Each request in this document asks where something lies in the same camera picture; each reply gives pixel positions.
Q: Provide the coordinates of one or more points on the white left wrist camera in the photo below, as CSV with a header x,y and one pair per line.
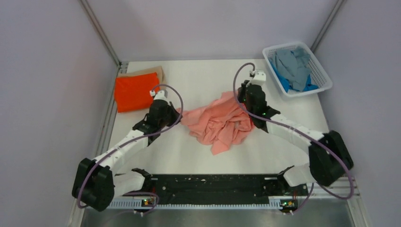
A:
x,y
159,95

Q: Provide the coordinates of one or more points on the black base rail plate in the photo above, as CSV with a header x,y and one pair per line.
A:
x,y
219,189

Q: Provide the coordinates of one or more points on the aluminium frame post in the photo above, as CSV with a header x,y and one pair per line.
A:
x,y
331,17
99,30

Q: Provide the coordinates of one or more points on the white plastic basket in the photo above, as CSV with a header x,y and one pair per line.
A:
x,y
319,76

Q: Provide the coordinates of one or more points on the left aluminium frame post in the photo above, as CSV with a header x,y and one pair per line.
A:
x,y
99,30

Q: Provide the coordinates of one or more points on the right aluminium frame post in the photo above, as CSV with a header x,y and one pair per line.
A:
x,y
331,17

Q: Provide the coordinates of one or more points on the blue t shirt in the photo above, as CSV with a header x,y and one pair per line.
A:
x,y
288,86

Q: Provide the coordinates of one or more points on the pink t shirt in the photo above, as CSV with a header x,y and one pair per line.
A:
x,y
220,124

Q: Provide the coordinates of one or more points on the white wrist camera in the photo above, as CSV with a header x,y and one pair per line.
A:
x,y
257,77
159,95

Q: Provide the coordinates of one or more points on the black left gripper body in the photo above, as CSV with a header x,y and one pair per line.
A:
x,y
162,123

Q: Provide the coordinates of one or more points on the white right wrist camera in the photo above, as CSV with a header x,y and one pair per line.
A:
x,y
257,77

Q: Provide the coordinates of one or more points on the beige folded t shirt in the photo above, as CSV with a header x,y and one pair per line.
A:
x,y
158,70

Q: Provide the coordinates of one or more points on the grey t shirt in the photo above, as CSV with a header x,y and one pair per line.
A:
x,y
293,65

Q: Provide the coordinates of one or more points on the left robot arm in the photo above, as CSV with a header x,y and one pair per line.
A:
x,y
98,181

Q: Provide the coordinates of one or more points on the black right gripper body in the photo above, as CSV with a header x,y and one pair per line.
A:
x,y
248,107

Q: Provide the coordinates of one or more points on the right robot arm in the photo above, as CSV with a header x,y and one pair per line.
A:
x,y
329,158

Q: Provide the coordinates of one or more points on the orange folded t shirt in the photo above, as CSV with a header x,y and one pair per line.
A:
x,y
131,93

